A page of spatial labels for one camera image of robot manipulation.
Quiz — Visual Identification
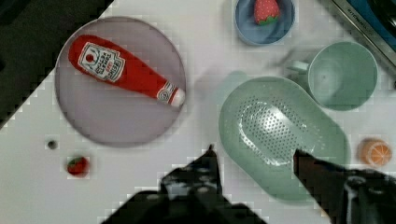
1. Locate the plush strawberry in bowl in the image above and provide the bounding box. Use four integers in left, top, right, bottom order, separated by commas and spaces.
254, 0, 280, 25

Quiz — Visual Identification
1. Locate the green oval strainer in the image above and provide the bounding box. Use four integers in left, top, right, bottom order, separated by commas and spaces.
218, 72, 350, 202

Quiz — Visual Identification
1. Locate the blue bowl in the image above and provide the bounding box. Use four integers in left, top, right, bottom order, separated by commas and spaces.
234, 0, 295, 46

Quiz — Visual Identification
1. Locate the orange slice toy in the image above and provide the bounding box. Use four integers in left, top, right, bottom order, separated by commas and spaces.
359, 138, 392, 167

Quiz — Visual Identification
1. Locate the toaster oven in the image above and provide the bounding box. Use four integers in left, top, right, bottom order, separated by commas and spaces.
322, 0, 396, 72

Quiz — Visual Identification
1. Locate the green mug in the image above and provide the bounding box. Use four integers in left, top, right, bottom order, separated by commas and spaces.
286, 41, 378, 111

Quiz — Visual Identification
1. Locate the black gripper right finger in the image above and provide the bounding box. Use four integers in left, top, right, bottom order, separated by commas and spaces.
293, 149, 396, 224

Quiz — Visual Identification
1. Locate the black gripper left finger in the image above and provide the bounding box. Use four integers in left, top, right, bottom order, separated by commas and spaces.
160, 144, 223, 204

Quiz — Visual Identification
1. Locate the small red strawberry toy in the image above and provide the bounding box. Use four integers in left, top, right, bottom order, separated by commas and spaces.
66, 157, 90, 176

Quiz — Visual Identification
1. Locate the red ketchup bottle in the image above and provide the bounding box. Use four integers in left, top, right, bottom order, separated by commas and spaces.
68, 35, 186, 107

